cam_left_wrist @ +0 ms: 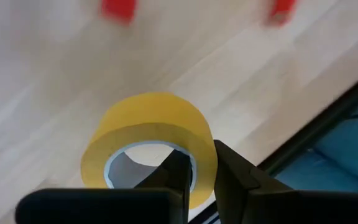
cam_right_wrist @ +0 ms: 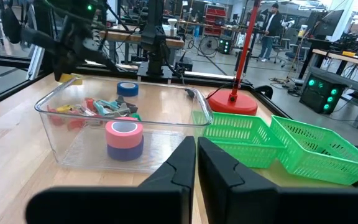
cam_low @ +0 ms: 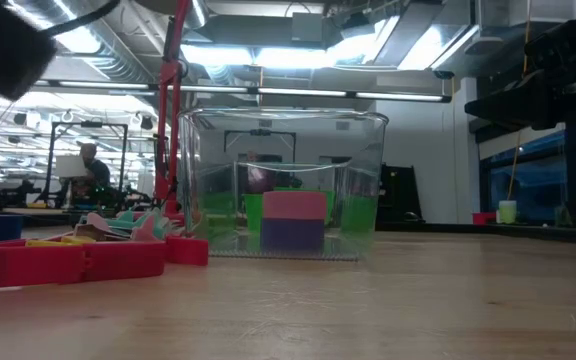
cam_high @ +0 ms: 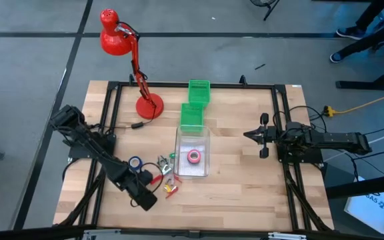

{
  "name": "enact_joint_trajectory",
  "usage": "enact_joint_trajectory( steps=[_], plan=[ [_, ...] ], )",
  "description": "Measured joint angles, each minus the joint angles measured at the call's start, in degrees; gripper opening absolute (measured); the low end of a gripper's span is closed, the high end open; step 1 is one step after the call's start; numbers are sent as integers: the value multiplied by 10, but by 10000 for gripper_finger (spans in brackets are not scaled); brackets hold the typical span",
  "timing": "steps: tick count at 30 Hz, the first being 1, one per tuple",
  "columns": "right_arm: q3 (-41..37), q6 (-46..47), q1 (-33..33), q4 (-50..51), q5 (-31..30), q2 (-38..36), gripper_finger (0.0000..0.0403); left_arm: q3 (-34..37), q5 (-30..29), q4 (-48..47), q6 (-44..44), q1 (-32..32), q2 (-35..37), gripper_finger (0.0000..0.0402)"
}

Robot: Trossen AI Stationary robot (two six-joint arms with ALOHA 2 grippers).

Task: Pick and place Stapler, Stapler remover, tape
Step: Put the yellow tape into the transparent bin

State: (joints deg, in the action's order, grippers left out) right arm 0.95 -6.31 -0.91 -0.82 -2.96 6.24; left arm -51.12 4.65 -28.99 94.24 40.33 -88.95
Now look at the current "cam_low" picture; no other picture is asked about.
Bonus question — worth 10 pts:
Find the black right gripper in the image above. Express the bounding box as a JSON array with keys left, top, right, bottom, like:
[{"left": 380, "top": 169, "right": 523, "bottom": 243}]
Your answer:
[{"left": 465, "top": 0, "right": 576, "bottom": 132}]

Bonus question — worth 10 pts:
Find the pink tape roll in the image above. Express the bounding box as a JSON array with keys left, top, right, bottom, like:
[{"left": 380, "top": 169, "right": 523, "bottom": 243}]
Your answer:
[{"left": 261, "top": 190, "right": 328, "bottom": 221}]

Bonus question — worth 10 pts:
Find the clear plastic bin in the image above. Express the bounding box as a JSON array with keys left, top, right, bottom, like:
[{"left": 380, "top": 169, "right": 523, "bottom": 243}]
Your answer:
[{"left": 177, "top": 106, "right": 390, "bottom": 262}]

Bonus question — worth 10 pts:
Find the red mini stapler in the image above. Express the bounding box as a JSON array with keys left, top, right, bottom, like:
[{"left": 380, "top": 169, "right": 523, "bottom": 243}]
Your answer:
[{"left": 164, "top": 235, "right": 211, "bottom": 267}]

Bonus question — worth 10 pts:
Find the yellow mini stapler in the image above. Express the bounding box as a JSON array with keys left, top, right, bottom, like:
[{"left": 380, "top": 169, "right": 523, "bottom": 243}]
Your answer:
[{"left": 24, "top": 234, "right": 98, "bottom": 248}]

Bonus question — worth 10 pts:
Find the pale green cup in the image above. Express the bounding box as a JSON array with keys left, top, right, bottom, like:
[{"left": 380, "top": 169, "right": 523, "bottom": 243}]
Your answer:
[{"left": 497, "top": 199, "right": 518, "bottom": 225}]

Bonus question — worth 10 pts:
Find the red tray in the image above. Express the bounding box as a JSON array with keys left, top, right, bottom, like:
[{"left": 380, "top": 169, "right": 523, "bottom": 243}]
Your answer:
[{"left": 471, "top": 211, "right": 499, "bottom": 226}]

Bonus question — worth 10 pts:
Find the black cabinet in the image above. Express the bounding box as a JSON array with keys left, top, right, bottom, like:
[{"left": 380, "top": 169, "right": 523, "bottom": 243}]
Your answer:
[{"left": 377, "top": 163, "right": 424, "bottom": 224}]

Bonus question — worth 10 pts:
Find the green plastic slotted basket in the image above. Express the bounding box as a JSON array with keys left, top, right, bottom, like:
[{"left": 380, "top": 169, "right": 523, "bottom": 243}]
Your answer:
[
  {"left": 241, "top": 187, "right": 337, "bottom": 236},
  {"left": 340, "top": 195, "right": 380, "bottom": 234}
]

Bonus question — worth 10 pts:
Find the person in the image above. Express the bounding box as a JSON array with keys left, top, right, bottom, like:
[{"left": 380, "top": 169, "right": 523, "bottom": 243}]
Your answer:
[
  {"left": 244, "top": 149, "right": 275, "bottom": 195},
  {"left": 70, "top": 142, "right": 113, "bottom": 206}
]

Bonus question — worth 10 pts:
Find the yellow hanging cable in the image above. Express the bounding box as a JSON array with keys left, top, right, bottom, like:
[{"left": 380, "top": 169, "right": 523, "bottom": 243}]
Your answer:
[{"left": 506, "top": 0, "right": 532, "bottom": 201}]

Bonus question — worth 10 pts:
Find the black rig frame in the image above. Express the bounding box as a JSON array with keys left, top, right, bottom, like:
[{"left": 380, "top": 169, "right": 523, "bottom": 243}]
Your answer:
[
  {"left": 47, "top": 121, "right": 129, "bottom": 204},
  {"left": 223, "top": 129, "right": 298, "bottom": 196}
]

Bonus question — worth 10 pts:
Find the black overhead frame beam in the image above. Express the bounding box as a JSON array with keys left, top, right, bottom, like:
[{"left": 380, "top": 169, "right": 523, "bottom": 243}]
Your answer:
[{"left": 0, "top": 74, "right": 453, "bottom": 105}]

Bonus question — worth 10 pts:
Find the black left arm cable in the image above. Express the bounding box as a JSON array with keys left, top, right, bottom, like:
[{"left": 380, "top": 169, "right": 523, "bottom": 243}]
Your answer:
[{"left": 41, "top": 0, "right": 122, "bottom": 37}]

